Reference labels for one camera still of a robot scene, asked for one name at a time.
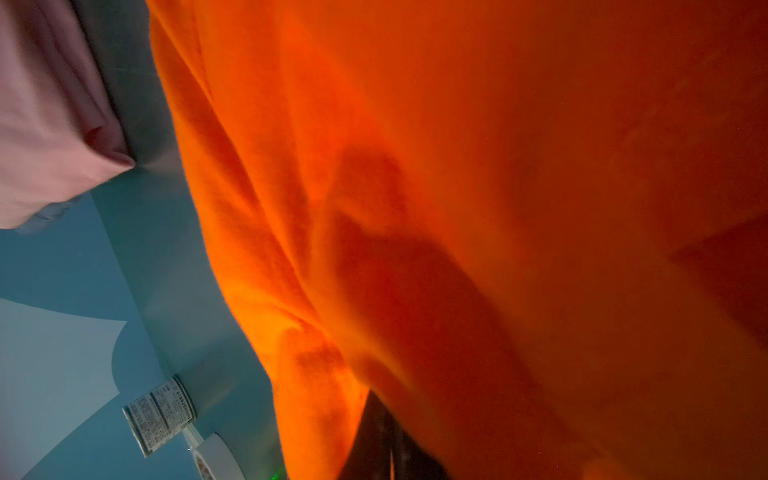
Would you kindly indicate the white tape roll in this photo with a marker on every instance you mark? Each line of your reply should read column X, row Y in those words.
column 215, row 461

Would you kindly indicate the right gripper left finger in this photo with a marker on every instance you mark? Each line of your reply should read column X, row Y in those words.
column 370, row 457

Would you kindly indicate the orange t shirt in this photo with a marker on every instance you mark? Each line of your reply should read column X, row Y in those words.
column 535, row 230

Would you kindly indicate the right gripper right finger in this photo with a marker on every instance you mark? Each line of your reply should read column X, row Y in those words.
column 410, row 462

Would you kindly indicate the pink folded t shirt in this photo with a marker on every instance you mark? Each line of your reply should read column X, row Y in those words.
column 60, row 137

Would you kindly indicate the silver tin can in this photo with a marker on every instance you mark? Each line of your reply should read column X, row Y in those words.
column 158, row 416

